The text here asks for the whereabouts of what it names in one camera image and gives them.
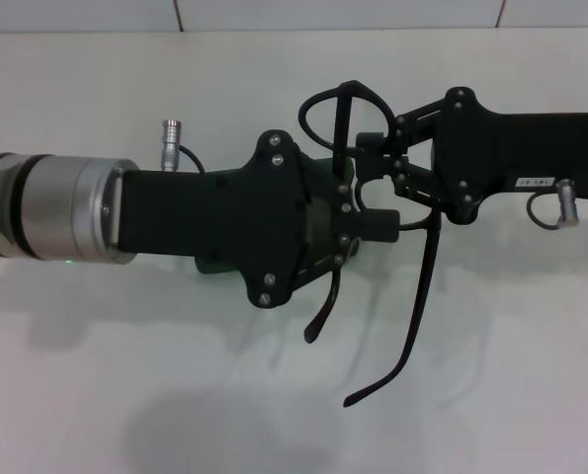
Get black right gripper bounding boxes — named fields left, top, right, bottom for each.
left=356, top=87, right=588, bottom=226

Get black glasses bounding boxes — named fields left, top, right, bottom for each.
left=297, top=78, right=444, bottom=409

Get green glasses case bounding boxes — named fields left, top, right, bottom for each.
left=194, top=156, right=363, bottom=277

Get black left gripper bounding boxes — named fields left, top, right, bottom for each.
left=118, top=129, right=401, bottom=311

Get silver connector with cable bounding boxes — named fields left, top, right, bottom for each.
left=525, top=180, right=581, bottom=230
left=159, top=118, right=207, bottom=175

